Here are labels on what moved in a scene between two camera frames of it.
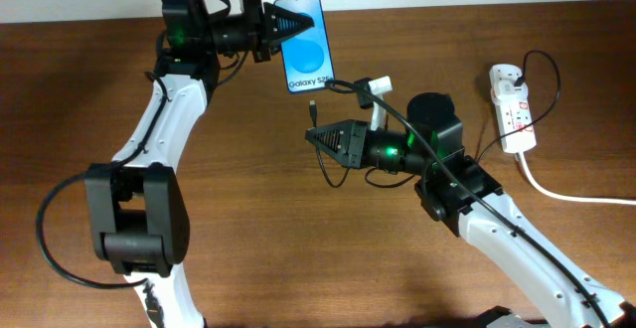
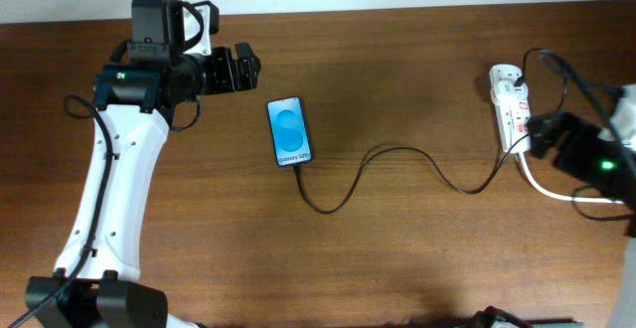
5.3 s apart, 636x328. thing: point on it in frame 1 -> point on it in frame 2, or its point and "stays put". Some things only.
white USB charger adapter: x=505 y=91 stays put
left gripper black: x=268 y=16 -> x=225 y=79
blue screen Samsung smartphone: x=307 y=54 -> x=290 y=130
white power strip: x=515 y=121 stays put
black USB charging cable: x=519 y=82 -> x=453 y=182
